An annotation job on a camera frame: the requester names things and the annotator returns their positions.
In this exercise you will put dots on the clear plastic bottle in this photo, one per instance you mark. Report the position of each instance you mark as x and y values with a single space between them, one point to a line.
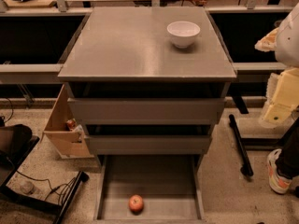
28 188

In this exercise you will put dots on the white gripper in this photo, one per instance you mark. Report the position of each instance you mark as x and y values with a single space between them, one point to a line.
288 44

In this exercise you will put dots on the white orange sneaker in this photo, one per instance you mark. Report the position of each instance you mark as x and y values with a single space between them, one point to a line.
278 183

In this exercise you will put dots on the black bar on floor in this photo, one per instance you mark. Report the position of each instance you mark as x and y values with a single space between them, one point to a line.
246 168

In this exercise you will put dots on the grey open bottom drawer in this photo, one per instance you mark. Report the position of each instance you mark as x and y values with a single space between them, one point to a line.
167 183

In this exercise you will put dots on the red apple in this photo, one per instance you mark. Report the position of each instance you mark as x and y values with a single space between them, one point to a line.
136 203

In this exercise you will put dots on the dark trouser leg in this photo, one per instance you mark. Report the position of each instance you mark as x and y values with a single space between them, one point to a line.
288 160

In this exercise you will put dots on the wooden box on floor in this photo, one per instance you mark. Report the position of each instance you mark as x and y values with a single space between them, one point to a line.
69 144

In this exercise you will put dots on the white ceramic bowl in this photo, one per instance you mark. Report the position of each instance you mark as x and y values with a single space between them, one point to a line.
183 33

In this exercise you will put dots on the black cart frame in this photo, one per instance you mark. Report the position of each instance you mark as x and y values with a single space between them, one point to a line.
17 145

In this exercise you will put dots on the grey drawer cabinet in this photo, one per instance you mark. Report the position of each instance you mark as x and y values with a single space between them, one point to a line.
126 52

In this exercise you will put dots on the grey top drawer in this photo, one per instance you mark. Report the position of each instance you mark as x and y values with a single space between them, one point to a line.
125 111

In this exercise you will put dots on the red can in box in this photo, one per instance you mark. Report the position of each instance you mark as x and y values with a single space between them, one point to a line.
71 124

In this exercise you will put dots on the grey middle drawer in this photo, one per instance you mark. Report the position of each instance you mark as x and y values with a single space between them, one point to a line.
147 144

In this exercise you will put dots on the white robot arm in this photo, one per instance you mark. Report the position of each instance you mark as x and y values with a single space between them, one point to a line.
287 49

